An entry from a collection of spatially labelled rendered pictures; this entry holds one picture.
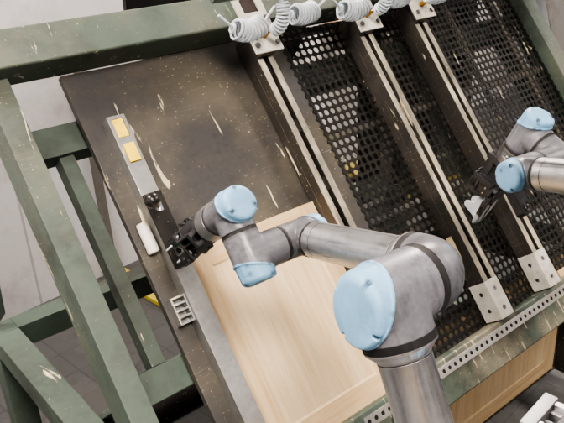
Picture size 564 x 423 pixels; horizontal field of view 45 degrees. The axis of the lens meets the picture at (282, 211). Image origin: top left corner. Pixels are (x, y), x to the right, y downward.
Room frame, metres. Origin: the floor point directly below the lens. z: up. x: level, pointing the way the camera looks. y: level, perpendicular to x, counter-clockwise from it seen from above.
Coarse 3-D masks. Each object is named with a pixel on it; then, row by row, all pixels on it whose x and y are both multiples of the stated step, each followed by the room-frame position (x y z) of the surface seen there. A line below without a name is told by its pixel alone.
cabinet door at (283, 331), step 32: (256, 224) 1.68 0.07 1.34; (224, 256) 1.58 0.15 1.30; (224, 288) 1.52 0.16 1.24; (256, 288) 1.56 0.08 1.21; (288, 288) 1.60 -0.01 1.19; (320, 288) 1.64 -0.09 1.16; (224, 320) 1.46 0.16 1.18; (256, 320) 1.50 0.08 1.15; (288, 320) 1.53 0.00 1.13; (320, 320) 1.57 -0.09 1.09; (256, 352) 1.44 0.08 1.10; (288, 352) 1.47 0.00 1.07; (320, 352) 1.51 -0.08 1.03; (352, 352) 1.55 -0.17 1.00; (256, 384) 1.38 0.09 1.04; (288, 384) 1.42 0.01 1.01; (320, 384) 1.45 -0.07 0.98; (352, 384) 1.49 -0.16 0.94; (288, 416) 1.36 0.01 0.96; (320, 416) 1.39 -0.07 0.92
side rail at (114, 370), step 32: (0, 96) 1.58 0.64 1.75; (0, 128) 1.54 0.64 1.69; (32, 160) 1.51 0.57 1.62; (32, 192) 1.45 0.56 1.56; (32, 224) 1.48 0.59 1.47; (64, 224) 1.43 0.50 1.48; (64, 256) 1.38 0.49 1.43; (64, 288) 1.38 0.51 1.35; (96, 288) 1.36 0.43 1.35; (96, 320) 1.31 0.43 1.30; (96, 352) 1.28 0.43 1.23; (128, 384) 1.24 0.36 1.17; (128, 416) 1.19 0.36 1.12
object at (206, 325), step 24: (120, 144) 1.64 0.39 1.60; (144, 168) 1.63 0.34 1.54; (144, 192) 1.58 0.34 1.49; (144, 216) 1.57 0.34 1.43; (168, 264) 1.50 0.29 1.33; (192, 264) 1.51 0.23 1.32; (192, 288) 1.46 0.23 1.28; (192, 312) 1.43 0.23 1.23; (216, 336) 1.41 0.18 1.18; (216, 360) 1.37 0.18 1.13; (240, 384) 1.35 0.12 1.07; (240, 408) 1.31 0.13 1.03
